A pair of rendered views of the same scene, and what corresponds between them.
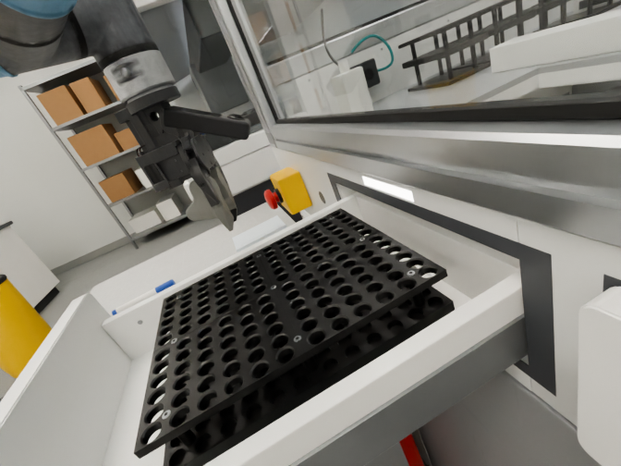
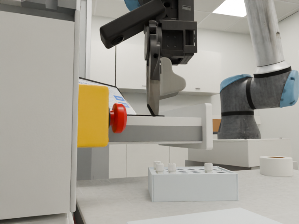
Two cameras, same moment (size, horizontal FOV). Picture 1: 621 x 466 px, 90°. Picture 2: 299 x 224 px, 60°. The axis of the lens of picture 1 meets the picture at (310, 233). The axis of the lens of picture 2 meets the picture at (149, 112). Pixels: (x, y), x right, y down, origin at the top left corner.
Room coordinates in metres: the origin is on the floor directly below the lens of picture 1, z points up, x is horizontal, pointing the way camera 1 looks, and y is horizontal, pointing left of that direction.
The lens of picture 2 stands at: (0.91, 0.02, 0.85)
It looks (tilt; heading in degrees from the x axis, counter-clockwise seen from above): 5 degrees up; 169
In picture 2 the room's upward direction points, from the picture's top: straight up
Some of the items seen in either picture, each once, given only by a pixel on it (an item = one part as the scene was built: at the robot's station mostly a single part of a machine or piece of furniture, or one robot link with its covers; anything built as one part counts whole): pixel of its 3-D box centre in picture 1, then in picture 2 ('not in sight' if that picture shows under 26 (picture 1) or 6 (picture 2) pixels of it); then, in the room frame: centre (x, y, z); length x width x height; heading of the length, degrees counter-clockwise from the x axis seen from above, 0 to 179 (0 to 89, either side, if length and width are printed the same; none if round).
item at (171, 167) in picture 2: not in sight; (171, 178); (0.52, 0.13, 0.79); 0.01 x 0.01 x 0.05
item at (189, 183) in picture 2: not in sight; (189, 182); (0.51, 0.16, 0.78); 0.12 x 0.08 x 0.04; 83
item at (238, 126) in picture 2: not in sight; (237, 125); (0.03, 0.52, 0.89); 0.15 x 0.15 x 0.10
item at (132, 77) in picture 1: (141, 80); not in sight; (0.48, 0.13, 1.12); 0.08 x 0.08 x 0.05
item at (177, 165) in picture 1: (171, 141); (167, 28); (0.49, 0.13, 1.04); 0.09 x 0.08 x 0.12; 84
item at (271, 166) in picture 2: not in sight; (276, 166); (0.36, 0.43, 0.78); 0.07 x 0.07 x 0.04
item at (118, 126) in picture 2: (273, 198); (113, 118); (0.57, 0.04, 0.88); 0.04 x 0.03 x 0.04; 10
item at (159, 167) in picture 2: not in sight; (159, 178); (0.52, 0.11, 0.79); 0.01 x 0.01 x 0.05
